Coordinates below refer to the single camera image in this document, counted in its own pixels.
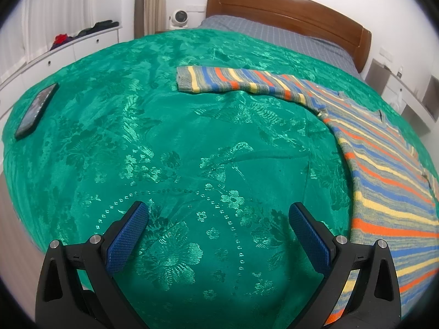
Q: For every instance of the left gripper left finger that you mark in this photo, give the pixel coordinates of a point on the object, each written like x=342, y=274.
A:
x=77, y=289

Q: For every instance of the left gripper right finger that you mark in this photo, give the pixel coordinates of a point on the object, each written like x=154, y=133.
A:
x=374, y=301

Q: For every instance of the striped knit sweater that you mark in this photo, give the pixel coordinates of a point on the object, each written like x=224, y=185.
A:
x=395, y=197

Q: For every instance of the black clothes on cabinet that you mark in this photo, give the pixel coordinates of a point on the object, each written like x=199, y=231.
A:
x=98, y=27

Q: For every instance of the white desk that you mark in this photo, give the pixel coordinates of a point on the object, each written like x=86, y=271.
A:
x=384, y=82

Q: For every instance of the white plastic bag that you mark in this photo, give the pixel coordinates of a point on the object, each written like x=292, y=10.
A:
x=397, y=102

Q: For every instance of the black smartphone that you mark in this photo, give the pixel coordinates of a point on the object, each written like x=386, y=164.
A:
x=35, y=111

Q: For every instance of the green floral bedspread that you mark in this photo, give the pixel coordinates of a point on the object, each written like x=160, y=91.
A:
x=217, y=171

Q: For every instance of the small bottle on desk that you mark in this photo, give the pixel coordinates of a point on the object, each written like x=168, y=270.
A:
x=399, y=72

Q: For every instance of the white drawer cabinet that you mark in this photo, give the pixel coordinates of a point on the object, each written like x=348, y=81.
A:
x=52, y=61

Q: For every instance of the red cloth on cabinet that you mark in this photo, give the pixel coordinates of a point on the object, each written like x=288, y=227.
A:
x=60, y=40

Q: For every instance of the white wardrobe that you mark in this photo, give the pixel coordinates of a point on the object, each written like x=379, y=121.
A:
x=430, y=95

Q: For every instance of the white sheer curtain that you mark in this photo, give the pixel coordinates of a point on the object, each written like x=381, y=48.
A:
x=31, y=28

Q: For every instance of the beige curtain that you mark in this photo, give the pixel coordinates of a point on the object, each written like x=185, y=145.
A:
x=150, y=17

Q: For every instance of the white round fan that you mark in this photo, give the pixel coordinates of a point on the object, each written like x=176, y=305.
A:
x=178, y=20

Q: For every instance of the wooden headboard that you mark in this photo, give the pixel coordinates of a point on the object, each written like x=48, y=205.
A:
x=305, y=17

